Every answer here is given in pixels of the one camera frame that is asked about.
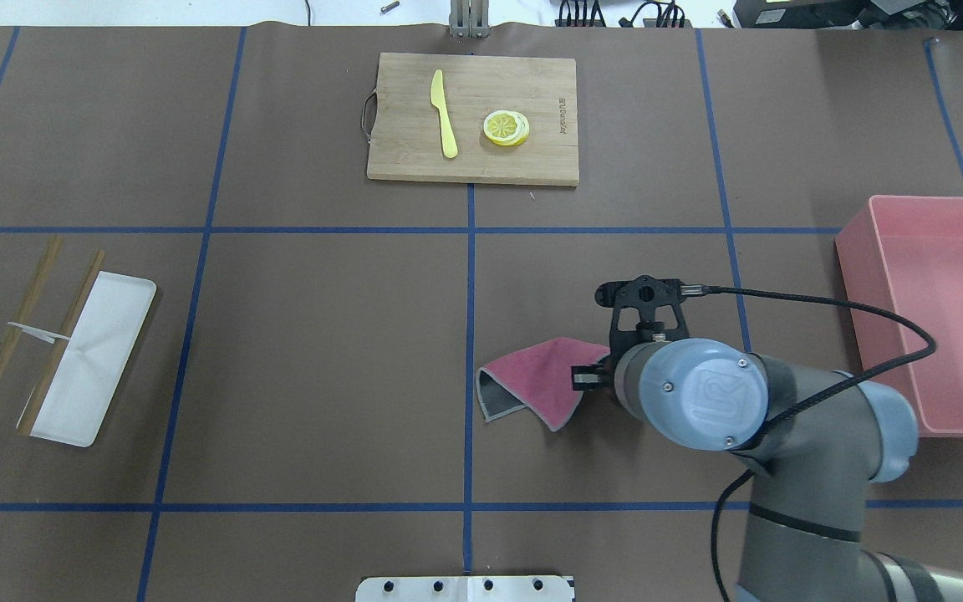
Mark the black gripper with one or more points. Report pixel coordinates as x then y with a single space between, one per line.
590 378

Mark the red wiping cloth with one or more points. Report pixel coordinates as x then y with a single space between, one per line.
537 378

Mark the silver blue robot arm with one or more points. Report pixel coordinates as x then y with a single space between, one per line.
812 442

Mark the yellow lemon slices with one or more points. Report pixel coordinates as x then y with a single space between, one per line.
506 128

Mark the yellow plastic knife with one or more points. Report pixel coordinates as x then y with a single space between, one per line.
449 146

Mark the wooden cutting board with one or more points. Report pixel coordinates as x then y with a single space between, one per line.
404 140

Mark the pink plastic bin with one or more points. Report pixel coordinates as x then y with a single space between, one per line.
905 254

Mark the white rectangular tray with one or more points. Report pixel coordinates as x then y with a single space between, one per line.
95 360

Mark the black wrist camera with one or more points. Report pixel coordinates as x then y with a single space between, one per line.
645 310

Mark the aluminium frame post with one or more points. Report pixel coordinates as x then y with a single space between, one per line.
469 19

